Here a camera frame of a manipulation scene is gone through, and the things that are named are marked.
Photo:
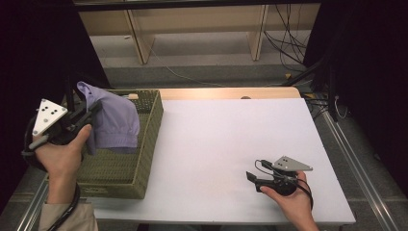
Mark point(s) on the person's right hand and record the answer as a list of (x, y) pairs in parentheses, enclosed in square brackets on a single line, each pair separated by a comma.
[(295, 205)]

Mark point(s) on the light wooden shelf unit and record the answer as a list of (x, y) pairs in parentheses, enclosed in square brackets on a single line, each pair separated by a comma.
[(198, 19)]

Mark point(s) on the black curtain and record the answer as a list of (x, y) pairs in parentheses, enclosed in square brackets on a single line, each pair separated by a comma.
[(369, 64), (32, 64)]

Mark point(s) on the aluminium rail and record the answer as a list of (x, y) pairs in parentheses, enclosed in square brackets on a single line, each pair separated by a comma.
[(30, 213), (359, 170)]

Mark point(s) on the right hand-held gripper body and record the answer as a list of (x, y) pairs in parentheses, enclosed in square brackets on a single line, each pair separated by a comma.
[(290, 164)]

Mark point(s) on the purple shorts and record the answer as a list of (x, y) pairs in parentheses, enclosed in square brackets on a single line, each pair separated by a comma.
[(118, 122)]

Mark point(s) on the yellow tape piece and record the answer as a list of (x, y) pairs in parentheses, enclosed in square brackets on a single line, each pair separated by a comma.
[(288, 76)]

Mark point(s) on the person's left hand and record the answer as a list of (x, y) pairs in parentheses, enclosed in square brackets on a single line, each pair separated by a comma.
[(61, 160)]

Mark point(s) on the green woven basket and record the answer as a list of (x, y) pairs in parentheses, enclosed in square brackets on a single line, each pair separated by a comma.
[(122, 166)]

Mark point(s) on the black metal bar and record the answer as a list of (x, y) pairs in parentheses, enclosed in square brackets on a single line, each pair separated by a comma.
[(192, 5)]

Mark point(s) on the white table board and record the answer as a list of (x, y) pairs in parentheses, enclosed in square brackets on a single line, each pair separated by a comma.
[(224, 144)]

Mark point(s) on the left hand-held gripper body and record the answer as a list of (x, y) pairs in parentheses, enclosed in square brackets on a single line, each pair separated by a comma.
[(48, 115)]

